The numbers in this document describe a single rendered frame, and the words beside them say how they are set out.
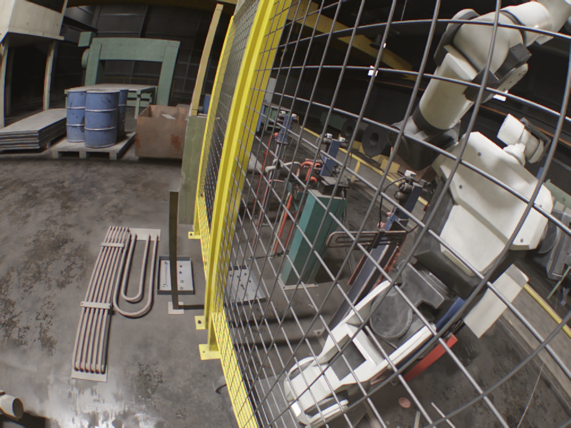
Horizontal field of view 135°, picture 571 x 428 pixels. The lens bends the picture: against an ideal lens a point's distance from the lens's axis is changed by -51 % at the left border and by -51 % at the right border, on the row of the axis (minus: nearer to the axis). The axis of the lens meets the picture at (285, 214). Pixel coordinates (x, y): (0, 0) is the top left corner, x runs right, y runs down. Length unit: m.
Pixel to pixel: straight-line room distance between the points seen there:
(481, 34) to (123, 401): 1.67
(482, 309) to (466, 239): 1.03
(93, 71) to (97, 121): 6.91
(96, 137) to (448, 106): 4.09
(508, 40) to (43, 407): 1.91
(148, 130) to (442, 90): 3.60
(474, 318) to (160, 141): 3.95
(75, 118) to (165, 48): 6.33
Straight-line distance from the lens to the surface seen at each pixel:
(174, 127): 3.71
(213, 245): 1.07
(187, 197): 2.24
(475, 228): 0.50
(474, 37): 0.43
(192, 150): 2.07
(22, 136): 5.10
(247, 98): 0.69
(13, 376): 1.74
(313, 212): 1.54
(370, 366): 0.58
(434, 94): 0.48
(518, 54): 0.42
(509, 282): 1.42
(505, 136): 0.63
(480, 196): 0.49
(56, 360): 1.63
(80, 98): 4.52
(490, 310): 1.48
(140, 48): 10.43
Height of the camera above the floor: 1.31
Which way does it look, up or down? 27 degrees down
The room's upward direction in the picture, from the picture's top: 17 degrees clockwise
